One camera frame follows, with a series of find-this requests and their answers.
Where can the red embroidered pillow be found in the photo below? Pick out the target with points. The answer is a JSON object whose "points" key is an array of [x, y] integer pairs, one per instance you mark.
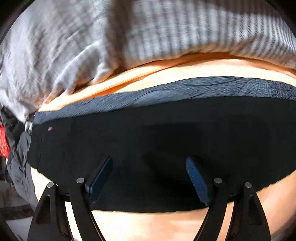
{"points": [[4, 146]]}

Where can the black pants with patterned trim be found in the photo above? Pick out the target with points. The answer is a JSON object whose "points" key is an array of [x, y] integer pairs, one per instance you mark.
{"points": [[237, 129]]}

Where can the grey striped duvet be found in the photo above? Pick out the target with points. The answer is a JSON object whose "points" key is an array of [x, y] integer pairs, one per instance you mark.
{"points": [[56, 46]]}

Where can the grey button jacket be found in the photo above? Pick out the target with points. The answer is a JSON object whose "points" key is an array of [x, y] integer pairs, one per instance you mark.
{"points": [[18, 135]]}

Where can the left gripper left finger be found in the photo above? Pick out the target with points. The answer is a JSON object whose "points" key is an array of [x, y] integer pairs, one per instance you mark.
{"points": [[64, 212]]}

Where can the peach bed sheet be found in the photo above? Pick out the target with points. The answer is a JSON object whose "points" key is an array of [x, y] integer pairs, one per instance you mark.
{"points": [[160, 81]]}

